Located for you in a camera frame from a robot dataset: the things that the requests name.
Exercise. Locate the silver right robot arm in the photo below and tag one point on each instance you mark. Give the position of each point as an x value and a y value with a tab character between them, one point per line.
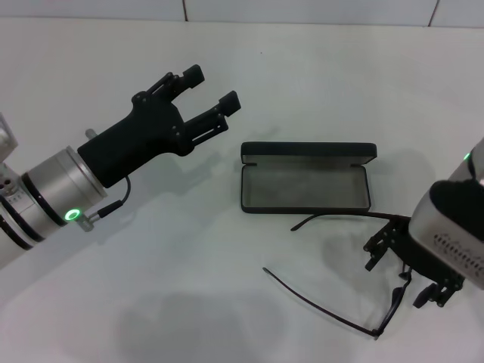
469	162

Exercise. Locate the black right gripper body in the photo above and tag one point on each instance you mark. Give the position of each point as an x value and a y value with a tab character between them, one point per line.
414	255

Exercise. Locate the silver left gripper stub plug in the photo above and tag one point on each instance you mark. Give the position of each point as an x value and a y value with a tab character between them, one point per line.
92	133

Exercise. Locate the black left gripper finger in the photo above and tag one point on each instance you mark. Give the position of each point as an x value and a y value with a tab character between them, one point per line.
230	103
193	75

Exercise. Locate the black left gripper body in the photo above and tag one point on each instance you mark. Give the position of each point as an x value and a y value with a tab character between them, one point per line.
136	143

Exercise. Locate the black thin-frame glasses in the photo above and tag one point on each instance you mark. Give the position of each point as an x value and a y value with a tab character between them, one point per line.
397	293

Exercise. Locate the black glasses case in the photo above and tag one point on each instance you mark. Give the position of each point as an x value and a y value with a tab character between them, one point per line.
302	185

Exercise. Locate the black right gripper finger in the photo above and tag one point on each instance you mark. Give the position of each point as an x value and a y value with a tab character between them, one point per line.
380	247
440	291

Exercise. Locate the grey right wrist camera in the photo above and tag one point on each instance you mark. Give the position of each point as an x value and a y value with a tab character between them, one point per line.
450	227

